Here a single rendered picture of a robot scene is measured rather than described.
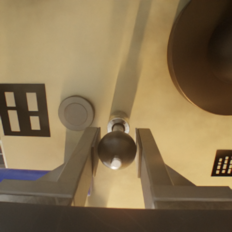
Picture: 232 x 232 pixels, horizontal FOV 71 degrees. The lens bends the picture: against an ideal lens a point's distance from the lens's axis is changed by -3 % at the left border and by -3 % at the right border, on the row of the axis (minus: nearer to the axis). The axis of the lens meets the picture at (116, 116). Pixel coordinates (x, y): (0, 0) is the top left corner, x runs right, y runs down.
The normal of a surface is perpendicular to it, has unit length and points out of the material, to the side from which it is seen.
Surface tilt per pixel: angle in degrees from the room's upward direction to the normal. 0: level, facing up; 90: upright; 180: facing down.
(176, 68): 90
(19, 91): 90
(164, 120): 90
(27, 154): 90
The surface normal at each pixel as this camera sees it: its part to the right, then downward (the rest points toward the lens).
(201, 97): -0.04, 0.29
